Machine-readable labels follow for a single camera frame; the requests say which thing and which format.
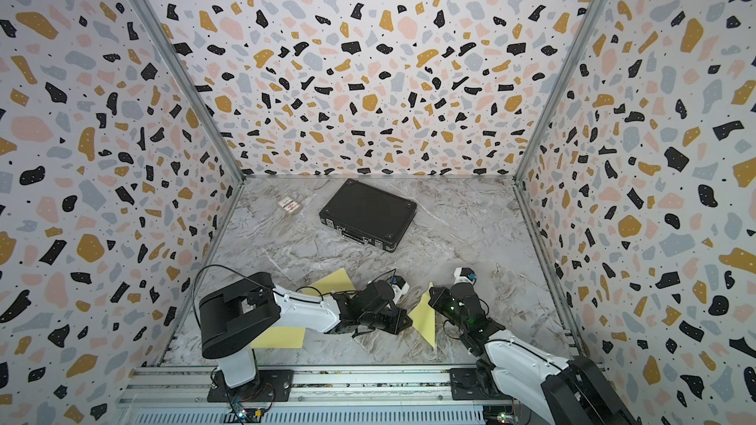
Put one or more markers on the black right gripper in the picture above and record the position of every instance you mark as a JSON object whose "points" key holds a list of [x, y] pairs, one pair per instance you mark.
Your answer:
{"points": [[437, 302]]}

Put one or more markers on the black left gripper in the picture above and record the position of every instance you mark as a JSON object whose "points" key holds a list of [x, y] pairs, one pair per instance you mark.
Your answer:
{"points": [[400, 315]]}

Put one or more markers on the yellow square paper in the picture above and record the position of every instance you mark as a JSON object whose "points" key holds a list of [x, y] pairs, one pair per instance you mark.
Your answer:
{"points": [[280, 338], [338, 281], [423, 317]]}

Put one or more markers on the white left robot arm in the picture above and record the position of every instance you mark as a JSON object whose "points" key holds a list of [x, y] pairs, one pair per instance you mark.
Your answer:
{"points": [[231, 318]]}

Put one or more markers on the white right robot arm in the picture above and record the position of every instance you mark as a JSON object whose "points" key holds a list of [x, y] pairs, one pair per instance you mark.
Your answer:
{"points": [[560, 390]]}

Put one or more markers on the black hard carrying case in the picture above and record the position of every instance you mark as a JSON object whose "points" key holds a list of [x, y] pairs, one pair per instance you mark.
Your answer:
{"points": [[369, 215]]}

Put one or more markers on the playing card box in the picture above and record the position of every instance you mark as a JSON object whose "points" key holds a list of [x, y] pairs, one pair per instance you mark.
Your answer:
{"points": [[289, 205]]}

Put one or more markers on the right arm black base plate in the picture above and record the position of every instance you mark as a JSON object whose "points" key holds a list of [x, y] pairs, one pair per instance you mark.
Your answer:
{"points": [[468, 384]]}

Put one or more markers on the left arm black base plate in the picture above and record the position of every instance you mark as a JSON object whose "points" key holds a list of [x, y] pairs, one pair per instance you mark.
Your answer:
{"points": [[254, 386]]}

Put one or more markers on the aluminium mounting rail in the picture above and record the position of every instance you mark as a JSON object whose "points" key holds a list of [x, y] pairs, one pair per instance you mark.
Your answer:
{"points": [[358, 394]]}

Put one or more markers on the aluminium corner post right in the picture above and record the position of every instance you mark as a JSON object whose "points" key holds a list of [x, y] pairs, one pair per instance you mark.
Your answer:
{"points": [[576, 51]]}

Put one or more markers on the aluminium corner post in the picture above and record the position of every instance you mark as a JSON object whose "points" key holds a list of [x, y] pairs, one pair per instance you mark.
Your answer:
{"points": [[576, 51], [164, 47]]}

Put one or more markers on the aluminium corner post left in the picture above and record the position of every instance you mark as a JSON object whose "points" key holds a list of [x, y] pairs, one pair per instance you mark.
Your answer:
{"points": [[164, 47]]}

